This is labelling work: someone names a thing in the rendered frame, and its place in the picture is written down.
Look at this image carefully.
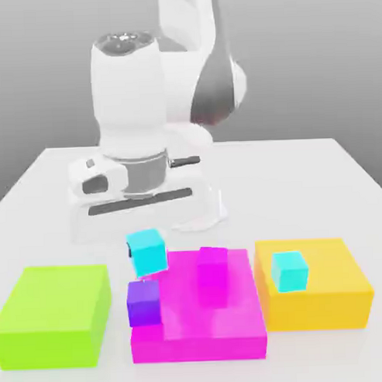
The large orange box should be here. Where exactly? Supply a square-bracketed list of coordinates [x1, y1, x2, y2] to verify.
[253, 236, 377, 335]

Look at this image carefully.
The large magenta box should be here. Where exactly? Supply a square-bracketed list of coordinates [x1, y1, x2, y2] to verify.
[126, 246, 269, 365]

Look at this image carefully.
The small purple cube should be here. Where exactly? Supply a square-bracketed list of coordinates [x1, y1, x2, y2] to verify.
[125, 278, 163, 328]

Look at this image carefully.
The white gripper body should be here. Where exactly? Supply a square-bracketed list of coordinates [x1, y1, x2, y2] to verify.
[67, 185, 205, 245]

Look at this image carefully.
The small magenta cube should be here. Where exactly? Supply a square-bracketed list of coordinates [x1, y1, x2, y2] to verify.
[195, 246, 231, 310]

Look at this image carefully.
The large green box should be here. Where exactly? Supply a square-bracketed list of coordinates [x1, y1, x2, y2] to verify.
[0, 263, 115, 372]

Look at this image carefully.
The small cyan cube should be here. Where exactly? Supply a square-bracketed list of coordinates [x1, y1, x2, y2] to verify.
[270, 250, 311, 294]
[125, 228, 169, 279]

